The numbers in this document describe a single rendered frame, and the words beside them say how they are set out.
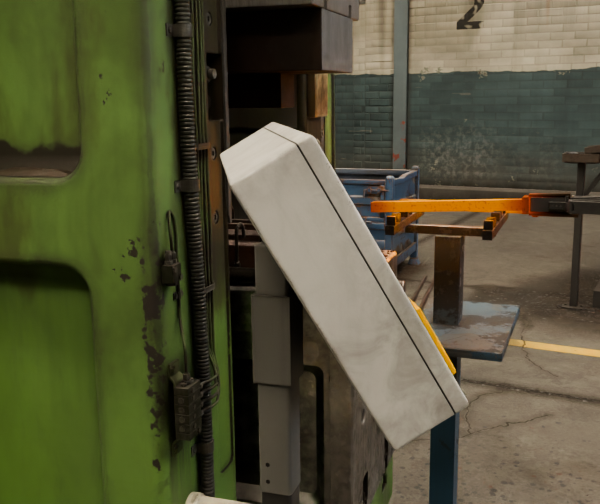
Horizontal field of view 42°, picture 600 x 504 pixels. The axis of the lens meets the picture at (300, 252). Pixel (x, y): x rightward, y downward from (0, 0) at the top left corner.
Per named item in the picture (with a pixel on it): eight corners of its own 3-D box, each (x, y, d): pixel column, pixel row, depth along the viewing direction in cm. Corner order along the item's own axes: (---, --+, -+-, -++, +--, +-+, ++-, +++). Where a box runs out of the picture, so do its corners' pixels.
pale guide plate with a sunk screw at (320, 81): (328, 116, 171) (327, 36, 168) (316, 117, 163) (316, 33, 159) (318, 116, 172) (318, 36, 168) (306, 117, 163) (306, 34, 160)
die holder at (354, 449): (395, 450, 169) (397, 250, 160) (353, 546, 134) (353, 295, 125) (164, 421, 186) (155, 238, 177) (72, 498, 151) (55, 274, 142)
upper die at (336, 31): (352, 73, 142) (352, 19, 140) (322, 70, 123) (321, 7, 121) (147, 77, 154) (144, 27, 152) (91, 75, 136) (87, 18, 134)
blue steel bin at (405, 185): (420, 262, 575) (423, 165, 561) (392, 287, 503) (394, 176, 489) (273, 253, 619) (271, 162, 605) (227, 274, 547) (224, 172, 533)
